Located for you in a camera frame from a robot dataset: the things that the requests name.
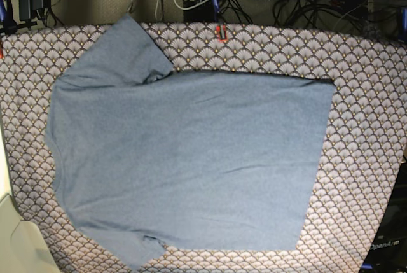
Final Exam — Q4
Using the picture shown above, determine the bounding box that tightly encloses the blue clamp edge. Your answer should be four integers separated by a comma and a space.
398, 8, 407, 41
1, 0, 37, 35

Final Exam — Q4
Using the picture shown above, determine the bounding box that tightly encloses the blue clamp right edge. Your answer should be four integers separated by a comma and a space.
398, 8, 407, 41

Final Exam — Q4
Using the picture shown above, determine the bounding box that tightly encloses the beige furniture corner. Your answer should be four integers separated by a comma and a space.
0, 120, 62, 273

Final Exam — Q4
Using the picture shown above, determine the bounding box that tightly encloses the black box with cables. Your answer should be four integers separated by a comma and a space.
183, 1, 215, 23

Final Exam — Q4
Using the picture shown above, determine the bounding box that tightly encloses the fan-patterned tablecloth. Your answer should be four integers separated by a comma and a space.
1, 23, 406, 272

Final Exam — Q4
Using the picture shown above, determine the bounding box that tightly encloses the red and black clamp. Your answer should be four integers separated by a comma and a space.
216, 24, 228, 43

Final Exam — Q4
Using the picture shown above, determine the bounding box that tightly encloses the blue clamp left edge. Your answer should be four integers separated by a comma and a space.
1, 0, 37, 35

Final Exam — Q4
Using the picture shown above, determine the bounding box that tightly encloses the blue T-shirt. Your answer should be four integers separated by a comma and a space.
45, 16, 335, 269

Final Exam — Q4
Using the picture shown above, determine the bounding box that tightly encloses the black OpenArm base panel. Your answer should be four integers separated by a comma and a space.
359, 162, 406, 272

